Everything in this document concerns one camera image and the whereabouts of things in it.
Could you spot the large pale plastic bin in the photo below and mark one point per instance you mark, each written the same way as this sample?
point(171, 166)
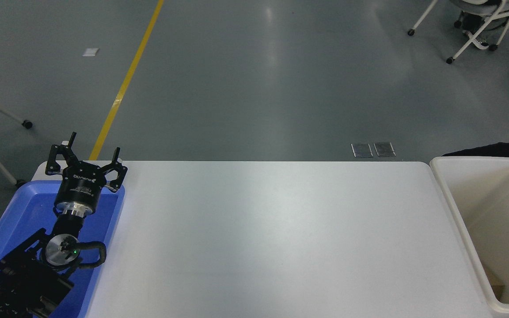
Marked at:
point(497, 207)

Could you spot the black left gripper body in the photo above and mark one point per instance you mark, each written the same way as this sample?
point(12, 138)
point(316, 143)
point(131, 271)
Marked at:
point(80, 187)

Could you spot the metal floor plate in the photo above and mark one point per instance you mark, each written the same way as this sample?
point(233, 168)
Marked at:
point(384, 149)
point(362, 150)

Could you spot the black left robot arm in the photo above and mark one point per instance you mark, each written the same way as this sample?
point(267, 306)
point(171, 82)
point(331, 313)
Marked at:
point(24, 278)

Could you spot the white frame with caster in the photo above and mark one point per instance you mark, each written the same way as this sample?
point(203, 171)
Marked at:
point(2, 112)

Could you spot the blue plastic tray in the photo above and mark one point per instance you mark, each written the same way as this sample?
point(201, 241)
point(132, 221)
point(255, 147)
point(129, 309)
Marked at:
point(24, 207)

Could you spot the white paper scrap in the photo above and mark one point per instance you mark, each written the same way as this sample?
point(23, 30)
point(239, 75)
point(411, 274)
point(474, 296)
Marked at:
point(90, 51)

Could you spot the white wheeled chair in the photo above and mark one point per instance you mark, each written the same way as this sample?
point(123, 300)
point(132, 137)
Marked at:
point(480, 26)

